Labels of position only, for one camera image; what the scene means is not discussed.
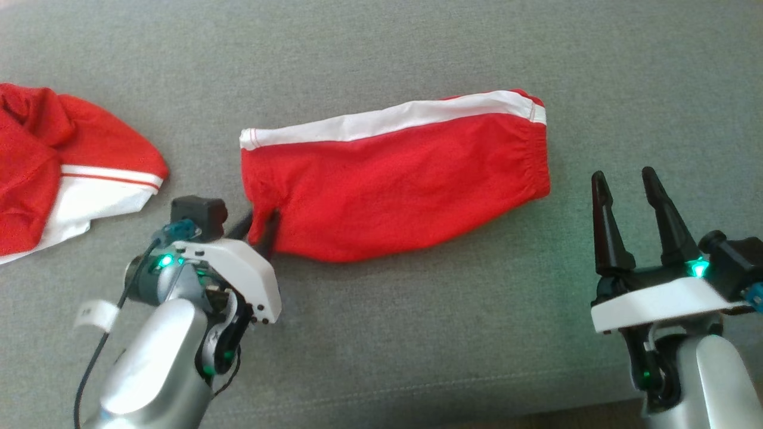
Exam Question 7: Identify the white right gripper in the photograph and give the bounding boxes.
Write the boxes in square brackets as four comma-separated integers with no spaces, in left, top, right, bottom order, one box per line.
[590,167,753,335]

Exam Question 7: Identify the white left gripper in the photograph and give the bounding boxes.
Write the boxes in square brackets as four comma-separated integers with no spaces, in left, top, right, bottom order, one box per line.
[173,209,281,326]

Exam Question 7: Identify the red shorts white stripe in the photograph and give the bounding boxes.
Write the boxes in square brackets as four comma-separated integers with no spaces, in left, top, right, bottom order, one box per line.
[240,89,551,263]

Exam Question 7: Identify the red jersey white sleeves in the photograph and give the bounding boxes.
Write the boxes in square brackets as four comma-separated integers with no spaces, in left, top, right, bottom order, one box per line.
[0,83,170,265]

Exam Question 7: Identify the white cable label tag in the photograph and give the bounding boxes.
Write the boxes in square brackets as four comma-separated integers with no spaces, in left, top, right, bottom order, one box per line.
[75,300,120,333]

